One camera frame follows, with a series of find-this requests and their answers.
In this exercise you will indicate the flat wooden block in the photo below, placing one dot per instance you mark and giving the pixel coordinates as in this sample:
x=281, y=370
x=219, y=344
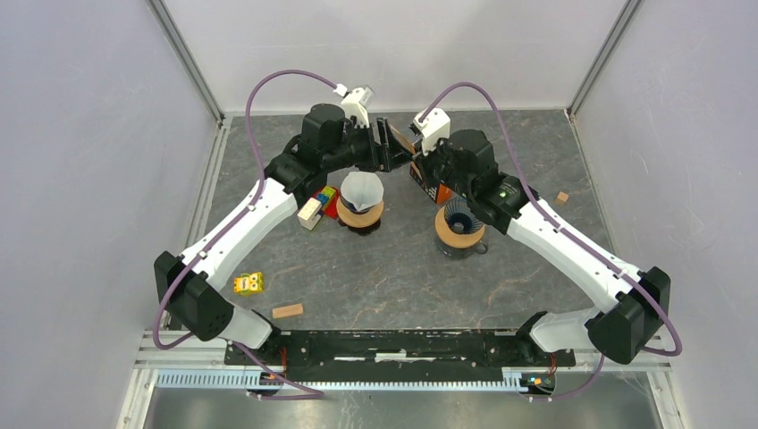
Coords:
x=288, y=311

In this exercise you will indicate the grey slotted cable duct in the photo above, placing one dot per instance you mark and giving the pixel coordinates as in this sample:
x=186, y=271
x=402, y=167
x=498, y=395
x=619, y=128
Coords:
x=255, y=380

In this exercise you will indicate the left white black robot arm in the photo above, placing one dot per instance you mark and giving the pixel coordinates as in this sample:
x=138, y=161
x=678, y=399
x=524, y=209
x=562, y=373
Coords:
x=188, y=285

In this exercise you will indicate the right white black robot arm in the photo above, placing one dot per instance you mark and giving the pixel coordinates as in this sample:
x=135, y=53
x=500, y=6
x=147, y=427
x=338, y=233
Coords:
x=627, y=301

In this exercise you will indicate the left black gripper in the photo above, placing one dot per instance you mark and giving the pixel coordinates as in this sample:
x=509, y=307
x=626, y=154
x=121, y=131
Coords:
x=381, y=157

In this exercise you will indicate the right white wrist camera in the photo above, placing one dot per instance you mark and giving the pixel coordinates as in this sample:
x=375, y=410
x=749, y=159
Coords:
x=435, y=126

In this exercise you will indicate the white paper coffee filter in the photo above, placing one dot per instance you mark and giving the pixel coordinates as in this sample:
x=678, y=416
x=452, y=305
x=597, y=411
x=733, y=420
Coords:
x=361, y=191

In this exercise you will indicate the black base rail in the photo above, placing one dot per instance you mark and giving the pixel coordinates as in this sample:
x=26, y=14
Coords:
x=404, y=355

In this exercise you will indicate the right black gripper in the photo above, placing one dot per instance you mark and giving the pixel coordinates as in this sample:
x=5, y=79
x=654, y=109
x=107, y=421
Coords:
x=426, y=160

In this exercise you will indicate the small wooden cube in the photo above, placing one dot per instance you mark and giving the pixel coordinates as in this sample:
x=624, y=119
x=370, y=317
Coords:
x=561, y=199

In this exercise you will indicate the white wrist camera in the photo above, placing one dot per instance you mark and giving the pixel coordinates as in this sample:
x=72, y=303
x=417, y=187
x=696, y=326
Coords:
x=435, y=126
x=354, y=103

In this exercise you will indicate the orange coffee filter box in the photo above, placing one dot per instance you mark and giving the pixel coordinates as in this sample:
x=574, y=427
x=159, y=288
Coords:
x=439, y=193

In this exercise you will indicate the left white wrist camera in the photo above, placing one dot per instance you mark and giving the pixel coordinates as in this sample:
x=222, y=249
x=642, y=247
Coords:
x=354, y=103

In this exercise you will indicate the colourful toy block pile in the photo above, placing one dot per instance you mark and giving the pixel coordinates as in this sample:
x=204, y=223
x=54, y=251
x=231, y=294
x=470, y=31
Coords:
x=320, y=205

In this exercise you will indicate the dark brown dripper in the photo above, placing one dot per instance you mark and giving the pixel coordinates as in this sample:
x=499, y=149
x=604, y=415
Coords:
x=364, y=231

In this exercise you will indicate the brown paper coffee filter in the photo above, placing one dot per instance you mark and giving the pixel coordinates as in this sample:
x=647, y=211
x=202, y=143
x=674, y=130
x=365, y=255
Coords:
x=402, y=140

